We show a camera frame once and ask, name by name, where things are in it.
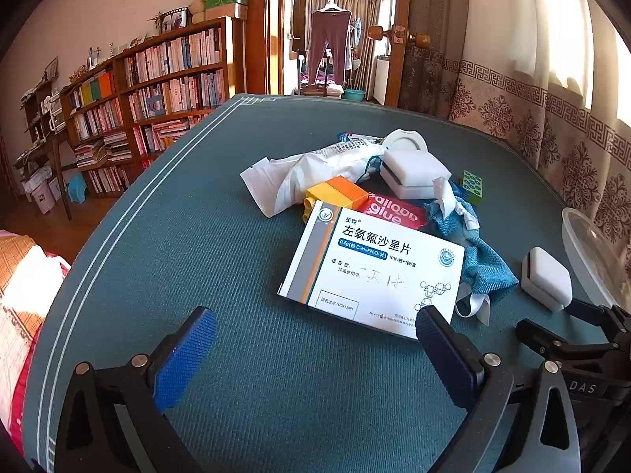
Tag large white rectangular case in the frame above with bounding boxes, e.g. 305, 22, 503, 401
379, 149, 452, 201

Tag green dotted block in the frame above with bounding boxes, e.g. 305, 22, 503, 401
461, 170, 486, 206

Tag wooden door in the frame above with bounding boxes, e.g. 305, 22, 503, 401
385, 0, 412, 108

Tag clear plastic container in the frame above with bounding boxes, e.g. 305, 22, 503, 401
562, 207, 631, 316

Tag white plate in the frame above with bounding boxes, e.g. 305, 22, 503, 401
382, 129, 429, 156

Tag blue plastic stool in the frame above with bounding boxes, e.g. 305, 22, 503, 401
66, 175, 90, 203

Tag blue cloth with white ribbon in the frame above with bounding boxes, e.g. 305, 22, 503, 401
425, 177, 520, 326

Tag small white case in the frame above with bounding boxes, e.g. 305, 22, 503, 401
521, 246, 573, 312

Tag wooden bookcase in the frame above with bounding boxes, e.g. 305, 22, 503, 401
59, 16, 245, 198

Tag mauve hanging pants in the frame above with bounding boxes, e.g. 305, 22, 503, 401
306, 6, 354, 88

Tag dark wooden shelf unit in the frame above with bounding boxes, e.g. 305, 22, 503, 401
15, 79, 75, 222

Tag printed blanket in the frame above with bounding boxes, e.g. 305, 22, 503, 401
0, 229, 74, 447

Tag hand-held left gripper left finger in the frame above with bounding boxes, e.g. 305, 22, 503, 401
49, 305, 220, 473

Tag white and blue medicine box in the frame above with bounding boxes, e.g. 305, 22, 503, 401
277, 201, 467, 342

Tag rows of books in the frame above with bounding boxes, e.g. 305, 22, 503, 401
66, 27, 228, 195

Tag balcony window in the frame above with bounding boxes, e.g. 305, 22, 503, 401
379, 0, 398, 57

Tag picture frame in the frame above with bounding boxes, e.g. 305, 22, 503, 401
162, 6, 192, 33

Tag white plastic bag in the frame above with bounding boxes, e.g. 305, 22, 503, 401
239, 139, 386, 219

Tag orange and yellow toy block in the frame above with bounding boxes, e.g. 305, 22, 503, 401
302, 176, 370, 222

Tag patterned cream curtain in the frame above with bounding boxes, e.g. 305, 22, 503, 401
398, 0, 631, 277

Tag wooden door knob set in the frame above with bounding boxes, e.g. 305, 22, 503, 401
369, 24, 438, 54

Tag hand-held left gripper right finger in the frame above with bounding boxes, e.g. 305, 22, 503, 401
416, 304, 585, 473

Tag wooden door frame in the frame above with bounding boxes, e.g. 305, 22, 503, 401
245, 0, 309, 97

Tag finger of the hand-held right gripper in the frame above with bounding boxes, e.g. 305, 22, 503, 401
515, 319, 618, 363
567, 300, 631, 342

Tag red glue packet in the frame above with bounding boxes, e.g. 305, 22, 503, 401
356, 188, 428, 231

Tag dark wooden chair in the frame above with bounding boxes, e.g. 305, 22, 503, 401
296, 48, 330, 97

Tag beige cardboard box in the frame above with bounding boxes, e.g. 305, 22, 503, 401
205, 4, 248, 21

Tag white storage bin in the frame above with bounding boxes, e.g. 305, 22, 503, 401
22, 166, 56, 215

